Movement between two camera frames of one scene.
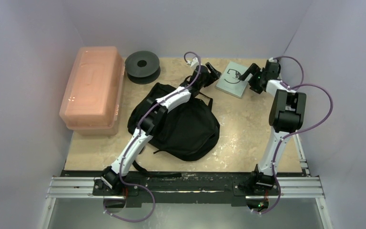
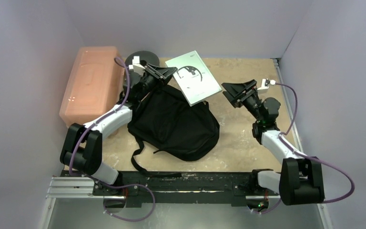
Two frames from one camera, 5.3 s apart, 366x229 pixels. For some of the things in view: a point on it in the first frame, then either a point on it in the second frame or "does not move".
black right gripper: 254,76 → 246,94
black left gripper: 215,75 → 161,73
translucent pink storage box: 91,105 does not move
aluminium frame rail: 292,188 does not move
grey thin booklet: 229,82 → 193,78
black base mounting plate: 183,189 does not move
